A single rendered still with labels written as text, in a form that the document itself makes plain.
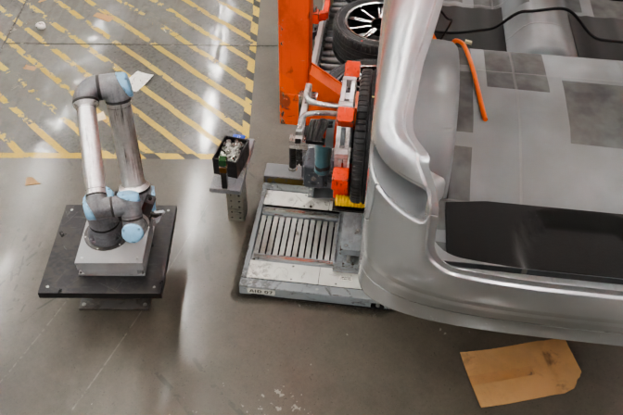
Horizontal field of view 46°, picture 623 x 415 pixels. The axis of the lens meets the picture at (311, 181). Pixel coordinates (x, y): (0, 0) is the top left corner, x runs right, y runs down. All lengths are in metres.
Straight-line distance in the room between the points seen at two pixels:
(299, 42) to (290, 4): 0.22
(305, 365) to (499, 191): 1.29
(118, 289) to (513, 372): 1.98
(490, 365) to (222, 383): 1.33
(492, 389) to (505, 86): 1.47
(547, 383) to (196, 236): 2.04
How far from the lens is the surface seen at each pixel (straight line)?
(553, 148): 3.48
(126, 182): 3.59
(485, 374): 3.81
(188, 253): 4.20
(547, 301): 2.69
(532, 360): 3.92
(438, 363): 3.81
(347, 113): 3.25
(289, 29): 3.79
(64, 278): 3.84
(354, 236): 3.96
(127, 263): 3.69
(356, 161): 3.28
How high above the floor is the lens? 3.18
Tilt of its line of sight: 44 degrees down
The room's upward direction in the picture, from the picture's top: 1 degrees clockwise
